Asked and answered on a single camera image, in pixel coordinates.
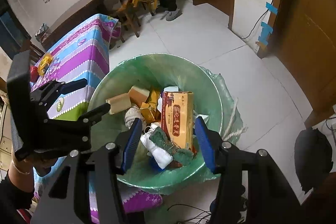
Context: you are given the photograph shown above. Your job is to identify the green scouring pad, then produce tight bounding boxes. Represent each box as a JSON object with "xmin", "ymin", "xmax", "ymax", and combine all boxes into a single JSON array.
[{"xmin": 149, "ymin": 126, "xmax": 195, "ymax": 168}]

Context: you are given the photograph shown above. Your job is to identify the beige counter cabinet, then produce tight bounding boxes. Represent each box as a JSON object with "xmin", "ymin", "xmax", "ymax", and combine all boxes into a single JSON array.
[{"xmin": 0, "ymin": 97, "xmax": 14, "ymax": 170}]

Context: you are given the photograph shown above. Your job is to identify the cream knitted cloth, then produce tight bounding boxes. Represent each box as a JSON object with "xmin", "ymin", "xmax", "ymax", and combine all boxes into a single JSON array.
[{"xmin": 124, "ymin": 106, "xmax": 144, "ymax": 130}]

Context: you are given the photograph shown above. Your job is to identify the yellow snack wrapper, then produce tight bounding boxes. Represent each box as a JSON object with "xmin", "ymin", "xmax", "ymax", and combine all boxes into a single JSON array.
[{"xmin": 37, "ymin": 54, "xmax": 52, "ymax": 75}]

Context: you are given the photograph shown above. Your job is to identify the green-lined trash bin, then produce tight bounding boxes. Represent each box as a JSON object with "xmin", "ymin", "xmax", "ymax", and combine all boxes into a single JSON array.
[{"xmin": 86, "ymin": 53, "xmax": 249, "ymax": 196}]

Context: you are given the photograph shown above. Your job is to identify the white sock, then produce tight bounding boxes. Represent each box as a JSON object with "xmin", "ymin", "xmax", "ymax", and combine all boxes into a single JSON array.
[{"xmin": 140, "ymin": 132, "xmax": 174, "ymax": 170}]

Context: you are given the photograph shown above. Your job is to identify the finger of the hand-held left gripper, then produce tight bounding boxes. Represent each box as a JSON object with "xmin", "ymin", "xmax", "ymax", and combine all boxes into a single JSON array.
[
  {"xmin": 44, "ymin": 102, "xmax": 111, "ymax": 136},
  {"xmin": 30, "ymin": 78, "xmax": 89, "ymax": 109}
]

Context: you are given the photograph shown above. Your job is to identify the dark cloth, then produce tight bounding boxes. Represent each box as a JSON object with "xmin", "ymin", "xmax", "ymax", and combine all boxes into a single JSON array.
[{"xmin": 294, "ymin": 128, "xmax": 334, "ymax": 193}]

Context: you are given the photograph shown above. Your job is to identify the cream soap block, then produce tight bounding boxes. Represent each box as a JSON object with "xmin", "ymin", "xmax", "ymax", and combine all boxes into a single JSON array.
[{"xmin": 106, "ymin": 92, "xmax": 132, "ymax": 115}]

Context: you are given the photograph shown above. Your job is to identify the black floor cable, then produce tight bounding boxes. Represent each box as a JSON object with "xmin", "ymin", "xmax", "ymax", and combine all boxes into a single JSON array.
[{"xmin": 167, "ymin": 202, "xmax": 248, "ymax": 224}]

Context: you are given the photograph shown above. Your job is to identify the brown printed carton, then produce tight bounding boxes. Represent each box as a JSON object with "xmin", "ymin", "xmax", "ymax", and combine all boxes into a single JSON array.
[{"xmin": 160, "ymin": 91, "xmax": 195, "ymax": 150}]

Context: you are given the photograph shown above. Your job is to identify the blue tape strip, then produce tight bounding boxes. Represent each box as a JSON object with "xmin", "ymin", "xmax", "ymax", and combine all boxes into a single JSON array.
[
  {"xmin": 265, "ymin": 2, "xmax": 279, "ymax": 15},
  {"xmin": 258, "ymin": 21, "xmax": 274, "ymax": 44}
]

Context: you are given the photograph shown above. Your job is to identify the brown panelled wooden door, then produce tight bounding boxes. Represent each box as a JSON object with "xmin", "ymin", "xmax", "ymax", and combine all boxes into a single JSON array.
[{"xmin": 257, "ymin": 0, "xmax": 336, "ymax": 120}]

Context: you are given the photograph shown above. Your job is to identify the tan soap block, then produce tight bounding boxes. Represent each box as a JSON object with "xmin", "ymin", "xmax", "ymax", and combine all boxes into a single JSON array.
[{"xmin": 128, "ymin": 85, "xmax": 151, "ymax": 106}]

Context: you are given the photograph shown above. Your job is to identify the dark wooden table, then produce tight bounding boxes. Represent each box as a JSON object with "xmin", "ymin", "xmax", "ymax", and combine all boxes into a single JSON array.
[{"xmin": 40, "ymin": 0, "xmax": 116, "ymax": 52}]

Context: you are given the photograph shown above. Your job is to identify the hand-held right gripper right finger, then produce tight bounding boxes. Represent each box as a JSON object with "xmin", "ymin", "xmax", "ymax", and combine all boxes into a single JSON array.
[{"xmin": 194, "ymin": 116, "xmax": 306, "ymax": 224}]

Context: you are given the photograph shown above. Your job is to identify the green plastic trash bin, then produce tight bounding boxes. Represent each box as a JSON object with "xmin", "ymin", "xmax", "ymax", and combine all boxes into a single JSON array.
[{"xmin": 86, "ymin": 53, "xmax": 224, "ymax": 189}]

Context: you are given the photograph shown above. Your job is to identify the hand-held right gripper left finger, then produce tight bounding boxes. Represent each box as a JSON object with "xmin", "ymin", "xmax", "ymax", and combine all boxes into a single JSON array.
[{"xmin": 31, "ymin": 117, "xmax": 143, "ymax": 224}]

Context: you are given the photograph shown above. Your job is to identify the patterned box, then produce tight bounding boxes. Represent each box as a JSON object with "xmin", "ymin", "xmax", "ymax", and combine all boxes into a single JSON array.
[{"xmin": 35, "ymin": 23, "xmax": 51, "ymax": 42}]

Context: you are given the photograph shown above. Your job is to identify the thin bracelet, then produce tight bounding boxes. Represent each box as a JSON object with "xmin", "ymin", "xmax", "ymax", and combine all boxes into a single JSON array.
[{"xmin": 13, "ymin": 163, "xmax": 31, "ymax": 175}]

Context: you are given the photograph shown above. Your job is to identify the red apple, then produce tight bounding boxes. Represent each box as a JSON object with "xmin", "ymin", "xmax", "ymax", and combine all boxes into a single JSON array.
[{"xmin": 29, "ymin": 65, "xmax": 39, "ymax": 82}]

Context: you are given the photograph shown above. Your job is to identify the white rope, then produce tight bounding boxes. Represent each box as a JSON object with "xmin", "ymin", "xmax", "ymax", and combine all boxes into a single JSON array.
[{"xmin": 224, "ymin": 96, "xmax": 249, "ymax": 140}]

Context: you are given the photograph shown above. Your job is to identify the person's left forearm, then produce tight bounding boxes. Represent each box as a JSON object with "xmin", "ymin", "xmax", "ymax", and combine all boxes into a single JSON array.
[{"xmin": 0, "ymin": 153, "xmax": 53, "ymax": 224}]

